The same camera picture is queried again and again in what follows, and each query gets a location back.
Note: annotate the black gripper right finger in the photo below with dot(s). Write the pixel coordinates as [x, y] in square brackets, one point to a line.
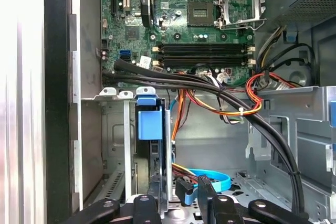
[225, 211]

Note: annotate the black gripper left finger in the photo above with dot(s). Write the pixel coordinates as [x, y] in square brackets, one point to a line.
[147, 211]

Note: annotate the hard disk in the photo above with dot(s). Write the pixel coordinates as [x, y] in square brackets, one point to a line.
[149, 125]

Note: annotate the metal disk bay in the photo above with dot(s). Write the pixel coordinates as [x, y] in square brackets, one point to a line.
[127, 142]

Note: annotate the metal drive cage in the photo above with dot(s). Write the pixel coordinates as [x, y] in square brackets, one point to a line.
[309, 134]

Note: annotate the black RAM slot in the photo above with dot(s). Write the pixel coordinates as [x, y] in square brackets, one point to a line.
[204, 51]
[204, 63]
[204, 58]
[204, 46]

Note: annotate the black PC case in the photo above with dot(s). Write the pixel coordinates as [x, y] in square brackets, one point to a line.
[56, 77]

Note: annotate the green motherboard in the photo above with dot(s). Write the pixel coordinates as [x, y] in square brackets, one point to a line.
[183, 32]

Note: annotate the metal locking lever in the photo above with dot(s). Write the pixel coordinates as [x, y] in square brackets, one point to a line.
[236, 28]

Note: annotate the CPU socket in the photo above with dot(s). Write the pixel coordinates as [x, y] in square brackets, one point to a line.
[200, 12]

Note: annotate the grey power supply unit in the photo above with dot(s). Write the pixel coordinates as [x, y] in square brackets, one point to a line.
[309, 3]

